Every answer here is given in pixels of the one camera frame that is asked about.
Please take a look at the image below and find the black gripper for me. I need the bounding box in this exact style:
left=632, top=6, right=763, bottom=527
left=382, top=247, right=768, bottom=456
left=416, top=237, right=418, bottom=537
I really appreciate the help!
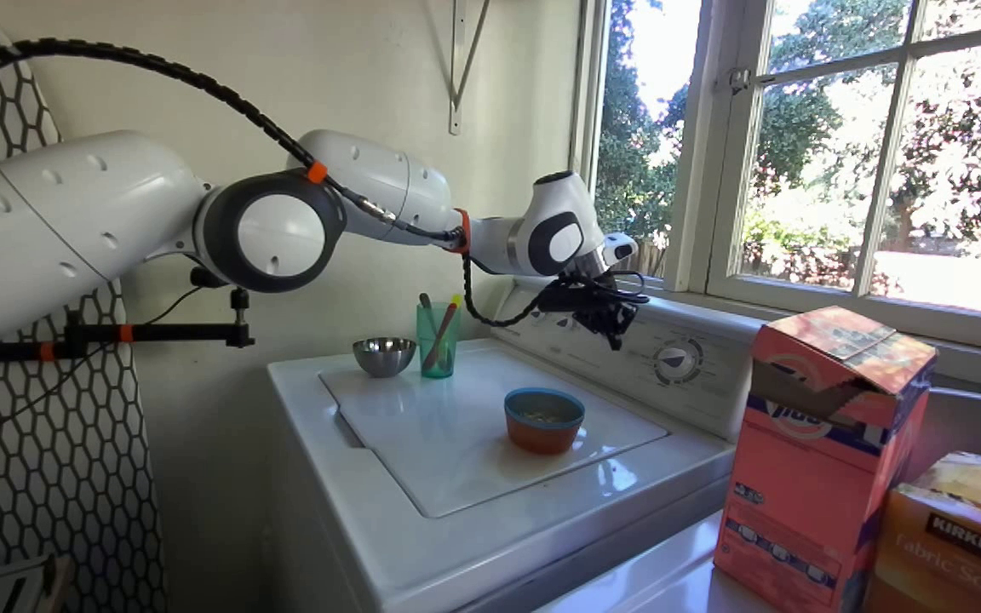
left=535, top=270, right=655, bottom=354

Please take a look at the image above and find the large white dial knob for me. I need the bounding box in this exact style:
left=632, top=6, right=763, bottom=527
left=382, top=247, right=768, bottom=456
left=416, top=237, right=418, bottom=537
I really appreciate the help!
left=652, top=334, right=708, bottom=387

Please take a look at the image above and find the orange bowl with blue rim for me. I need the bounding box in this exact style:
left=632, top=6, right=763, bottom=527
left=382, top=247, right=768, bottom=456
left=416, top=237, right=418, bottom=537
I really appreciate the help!
left=502, top=385, right=591, bottom=461

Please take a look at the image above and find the yellow plastic utensil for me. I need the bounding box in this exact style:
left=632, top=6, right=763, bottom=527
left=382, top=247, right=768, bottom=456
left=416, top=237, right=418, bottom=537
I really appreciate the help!
left=425, top=288, right=464, bottom=372

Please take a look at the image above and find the green translucent plastic cup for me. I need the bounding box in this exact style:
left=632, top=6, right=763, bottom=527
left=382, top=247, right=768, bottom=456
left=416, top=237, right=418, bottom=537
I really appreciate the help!
left=412, top=296, right=468, bottom=385

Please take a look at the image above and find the grey plastic utensil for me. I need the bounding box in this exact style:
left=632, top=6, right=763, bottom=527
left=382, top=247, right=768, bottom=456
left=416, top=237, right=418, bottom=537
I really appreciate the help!
left=416, top=288, right=439, bottom=343

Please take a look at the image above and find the white washing machine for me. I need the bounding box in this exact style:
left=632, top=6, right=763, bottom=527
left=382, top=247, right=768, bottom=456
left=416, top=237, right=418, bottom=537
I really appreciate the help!
left=261, top=288, right=771, bottom=613

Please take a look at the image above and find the stainless steel bowl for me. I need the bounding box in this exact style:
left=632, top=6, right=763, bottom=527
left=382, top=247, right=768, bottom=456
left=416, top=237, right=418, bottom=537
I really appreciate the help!
left=347, top=334, right=418, bottom=381

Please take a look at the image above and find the white dryer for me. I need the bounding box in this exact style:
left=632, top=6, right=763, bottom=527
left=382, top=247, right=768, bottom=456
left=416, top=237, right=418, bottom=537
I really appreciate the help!
left=535, top=506, right=746, bottom=613

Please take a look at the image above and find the orange Tide detergent box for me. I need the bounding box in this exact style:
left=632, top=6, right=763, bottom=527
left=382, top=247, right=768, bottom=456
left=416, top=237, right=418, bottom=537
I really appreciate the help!
left=711, top=304, right=940, bottom=613

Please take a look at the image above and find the Kirkland cardboard box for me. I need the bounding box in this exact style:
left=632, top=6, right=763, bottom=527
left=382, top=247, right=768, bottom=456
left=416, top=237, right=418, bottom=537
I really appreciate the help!
left=860, top=449, right=981, bottom=613

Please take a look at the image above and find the black tripod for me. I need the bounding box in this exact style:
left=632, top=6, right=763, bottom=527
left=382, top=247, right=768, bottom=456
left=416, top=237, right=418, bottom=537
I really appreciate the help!
left=0, top=267, right=258, bottom=368

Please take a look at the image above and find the honeycomb pattern board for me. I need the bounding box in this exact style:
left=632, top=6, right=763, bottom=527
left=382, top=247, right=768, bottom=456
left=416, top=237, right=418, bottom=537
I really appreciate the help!
left=0, top=0, right=167, bottom=613

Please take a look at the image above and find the white window frame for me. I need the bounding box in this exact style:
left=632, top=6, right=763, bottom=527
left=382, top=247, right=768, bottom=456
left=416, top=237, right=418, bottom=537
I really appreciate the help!
left=565, top=0, right=981, bottom=359

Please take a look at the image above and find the metal wire wall hanger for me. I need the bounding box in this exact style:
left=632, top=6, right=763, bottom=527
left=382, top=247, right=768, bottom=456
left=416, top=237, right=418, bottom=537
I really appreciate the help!
left=439, top=0, right=499, bottom=141

